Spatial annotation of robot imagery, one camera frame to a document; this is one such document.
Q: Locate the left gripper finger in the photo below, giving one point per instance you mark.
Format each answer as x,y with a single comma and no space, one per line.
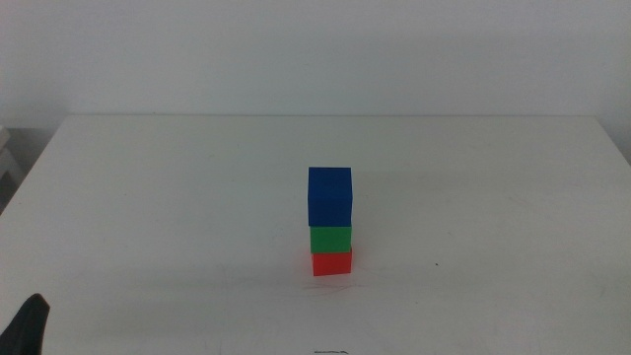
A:
24,330

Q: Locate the blue cube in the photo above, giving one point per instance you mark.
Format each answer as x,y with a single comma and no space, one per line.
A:
329,197

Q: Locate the green cube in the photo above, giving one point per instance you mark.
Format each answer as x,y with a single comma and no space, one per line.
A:
330,240

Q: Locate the red cube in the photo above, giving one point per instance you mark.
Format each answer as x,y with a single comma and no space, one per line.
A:
331,263

